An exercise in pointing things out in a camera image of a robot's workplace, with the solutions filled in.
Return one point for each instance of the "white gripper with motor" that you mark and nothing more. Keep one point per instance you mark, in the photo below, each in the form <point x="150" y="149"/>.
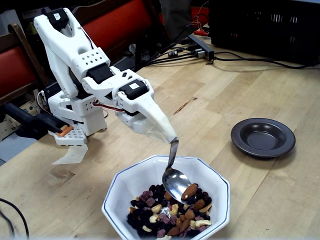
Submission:
<point x="146" y="108"/>

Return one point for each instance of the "bent metal spoon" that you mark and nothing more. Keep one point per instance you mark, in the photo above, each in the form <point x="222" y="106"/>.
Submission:
<point x="175" y="182"/>

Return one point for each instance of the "brown almond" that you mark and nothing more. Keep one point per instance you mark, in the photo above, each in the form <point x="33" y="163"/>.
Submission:
<point x="189" y="192"/>

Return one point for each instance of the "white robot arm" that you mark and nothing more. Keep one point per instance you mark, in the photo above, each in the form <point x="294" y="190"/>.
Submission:
<point x="62" y="45"/>

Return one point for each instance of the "white octagonal bowl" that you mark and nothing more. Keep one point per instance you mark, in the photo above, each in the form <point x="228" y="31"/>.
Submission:
<point x="130" y="185"/>

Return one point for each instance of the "dark brown plate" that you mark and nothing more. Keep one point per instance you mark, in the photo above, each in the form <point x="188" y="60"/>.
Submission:
<point x="262" y="140"/>

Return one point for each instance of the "black stand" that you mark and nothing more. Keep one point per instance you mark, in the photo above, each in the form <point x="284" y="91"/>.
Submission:
<point x="138" y="55"/>

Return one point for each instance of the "small black circuit dongle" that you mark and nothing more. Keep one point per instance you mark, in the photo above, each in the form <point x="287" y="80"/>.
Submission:
<point x="175" y="53"/>

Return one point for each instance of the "translucent tape flap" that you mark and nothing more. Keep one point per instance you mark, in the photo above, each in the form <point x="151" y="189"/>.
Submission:
<point x="73" y="155"/>

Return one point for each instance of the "grey usb hub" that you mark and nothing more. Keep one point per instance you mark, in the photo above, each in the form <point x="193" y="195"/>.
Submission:
<point x="200" y="46"/>

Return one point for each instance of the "trail mix heap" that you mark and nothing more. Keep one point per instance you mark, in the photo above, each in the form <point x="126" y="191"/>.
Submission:
<point x="140" y="220"/>

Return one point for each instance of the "red alligator clip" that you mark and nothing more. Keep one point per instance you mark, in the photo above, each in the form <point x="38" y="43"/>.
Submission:
<point x="201" y="32"/>

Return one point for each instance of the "wooden chair with red backrest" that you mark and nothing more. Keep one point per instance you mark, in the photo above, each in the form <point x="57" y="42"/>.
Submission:
<point x="112" y="22"/>

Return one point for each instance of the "grey trouser leg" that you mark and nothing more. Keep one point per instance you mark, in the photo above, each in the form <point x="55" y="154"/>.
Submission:
<point x="175" y="17"/>

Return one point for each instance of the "black clamp with orange tips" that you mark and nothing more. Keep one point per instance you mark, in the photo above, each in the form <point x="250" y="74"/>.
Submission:
<point x="37" y="122"/>

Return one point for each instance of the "black plastic crate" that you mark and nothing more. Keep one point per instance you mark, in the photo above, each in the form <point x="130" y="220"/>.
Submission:
<point x="250" y="30"/>

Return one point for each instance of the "cardboard box with print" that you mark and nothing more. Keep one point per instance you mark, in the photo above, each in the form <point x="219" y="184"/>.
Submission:
<point x="7" y="128"/>

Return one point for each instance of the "wooden chair with red seat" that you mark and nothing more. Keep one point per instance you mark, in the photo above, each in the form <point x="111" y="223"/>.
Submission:
<point x="12" y="65"/>

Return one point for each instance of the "white perforated base plate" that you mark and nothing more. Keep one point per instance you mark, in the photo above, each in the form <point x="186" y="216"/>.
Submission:
<point x="72" y="137"/>

